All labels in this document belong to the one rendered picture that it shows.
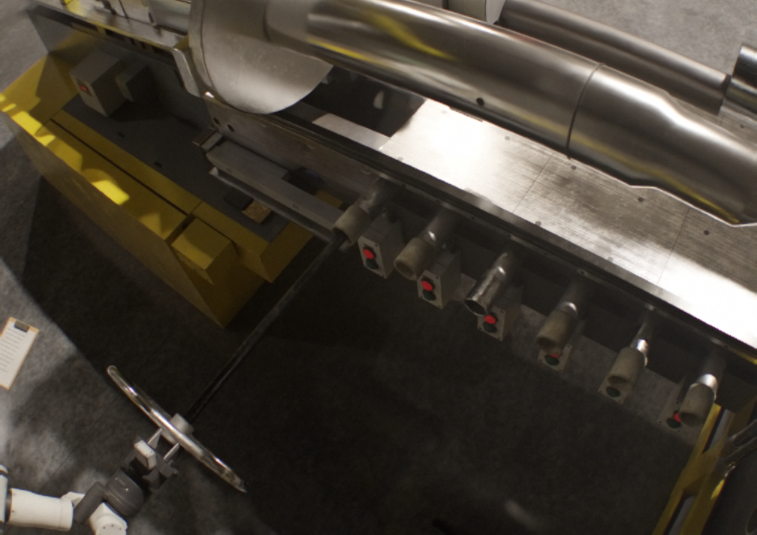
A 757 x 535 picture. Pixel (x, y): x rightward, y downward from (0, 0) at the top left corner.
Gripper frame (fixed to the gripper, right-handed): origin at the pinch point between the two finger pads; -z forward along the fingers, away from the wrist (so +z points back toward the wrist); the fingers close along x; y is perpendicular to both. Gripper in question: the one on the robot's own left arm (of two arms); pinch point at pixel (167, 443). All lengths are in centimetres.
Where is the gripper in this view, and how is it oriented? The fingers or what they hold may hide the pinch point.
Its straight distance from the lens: 127.8
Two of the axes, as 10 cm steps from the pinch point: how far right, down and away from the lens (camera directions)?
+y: -0.9, -5.8, -8.1
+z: -5.7, 7.0, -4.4
